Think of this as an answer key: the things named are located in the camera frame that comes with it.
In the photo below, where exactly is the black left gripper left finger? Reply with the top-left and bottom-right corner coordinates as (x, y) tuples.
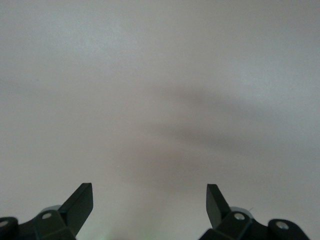
(32, 182), (94, 240)

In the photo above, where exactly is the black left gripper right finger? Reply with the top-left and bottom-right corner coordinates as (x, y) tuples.
(199, 183), (270, 240)

